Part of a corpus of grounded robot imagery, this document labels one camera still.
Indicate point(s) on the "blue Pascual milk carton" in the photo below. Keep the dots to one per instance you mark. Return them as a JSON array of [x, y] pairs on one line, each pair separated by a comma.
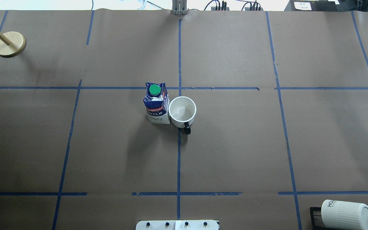
[[156, 102]]

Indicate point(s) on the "black box with label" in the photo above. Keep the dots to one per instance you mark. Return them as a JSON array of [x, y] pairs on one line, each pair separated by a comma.
[[320, 5]]

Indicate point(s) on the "black wire mug rack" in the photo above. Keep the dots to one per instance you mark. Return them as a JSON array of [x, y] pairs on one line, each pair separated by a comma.
[[316, 219]]

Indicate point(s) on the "white smiley face mug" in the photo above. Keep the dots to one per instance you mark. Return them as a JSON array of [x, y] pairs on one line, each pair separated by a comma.
[[182, 111]]

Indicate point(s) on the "wooden mug tree stand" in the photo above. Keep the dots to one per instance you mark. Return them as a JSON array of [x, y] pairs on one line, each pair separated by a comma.
[[11, 44]]

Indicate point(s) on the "white ribbed HOME mug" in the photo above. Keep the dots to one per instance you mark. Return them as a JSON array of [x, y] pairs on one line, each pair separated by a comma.
[[344, 215]]

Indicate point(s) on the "aluminium frame post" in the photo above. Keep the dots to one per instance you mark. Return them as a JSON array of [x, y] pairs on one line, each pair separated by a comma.
[[179, 7]]

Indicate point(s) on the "black cable connector block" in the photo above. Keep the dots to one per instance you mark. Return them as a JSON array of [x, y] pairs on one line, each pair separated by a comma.
[[220, 5]]

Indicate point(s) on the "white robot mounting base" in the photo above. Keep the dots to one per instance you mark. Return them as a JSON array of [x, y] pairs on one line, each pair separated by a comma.
[[178, 225]]

